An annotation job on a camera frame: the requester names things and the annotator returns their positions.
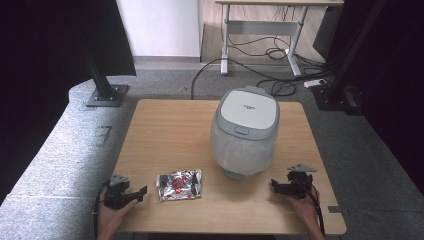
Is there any white power strip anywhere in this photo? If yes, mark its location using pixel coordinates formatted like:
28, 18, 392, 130
303, 78, 328, 89

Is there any white grey lidded trash bin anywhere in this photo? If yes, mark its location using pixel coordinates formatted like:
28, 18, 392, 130
209, 85, 281, 180

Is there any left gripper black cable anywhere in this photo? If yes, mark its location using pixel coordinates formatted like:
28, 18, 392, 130
92, 181, 111, 240

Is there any long black floor cable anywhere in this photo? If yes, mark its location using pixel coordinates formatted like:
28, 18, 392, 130
190, 58, 301, 100

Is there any black curtain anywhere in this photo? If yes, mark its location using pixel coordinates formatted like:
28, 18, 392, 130
0, 0, 137, 204
333, 0, 424, 194

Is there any dark panel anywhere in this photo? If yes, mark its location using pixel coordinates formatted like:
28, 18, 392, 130
313, 6, 344, 62

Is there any silver red foil packet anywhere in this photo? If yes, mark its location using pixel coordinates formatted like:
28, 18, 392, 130
155, 168, 203, 202

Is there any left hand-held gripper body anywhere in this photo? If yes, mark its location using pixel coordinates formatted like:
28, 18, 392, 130
103, 173, 135, 210

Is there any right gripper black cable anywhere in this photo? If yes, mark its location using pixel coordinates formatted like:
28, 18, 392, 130
306, 186, 326, 237

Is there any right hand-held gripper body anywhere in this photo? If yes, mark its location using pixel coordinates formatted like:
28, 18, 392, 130
287, 163, 318, 200

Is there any tangle of black cables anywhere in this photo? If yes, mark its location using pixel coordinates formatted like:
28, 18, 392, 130
226, 6, 334, 98

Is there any black stand with base plate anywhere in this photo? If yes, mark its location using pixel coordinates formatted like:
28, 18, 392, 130
79, 43, 130, 108

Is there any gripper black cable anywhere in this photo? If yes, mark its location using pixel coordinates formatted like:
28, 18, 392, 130
92, 181, 111, 240
306, 186, 326, 237

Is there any black metal frame stand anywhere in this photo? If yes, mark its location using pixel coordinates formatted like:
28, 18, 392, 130
311, 0, 389, 116

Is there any white height-adjustable desk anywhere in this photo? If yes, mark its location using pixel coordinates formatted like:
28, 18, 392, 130
214, 0, 345, 78

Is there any person's right hand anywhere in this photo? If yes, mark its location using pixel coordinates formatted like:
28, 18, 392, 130
285, 189, 320, 228

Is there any person's left hand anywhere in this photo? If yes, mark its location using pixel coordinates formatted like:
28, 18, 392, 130
97, 196, 139, 234

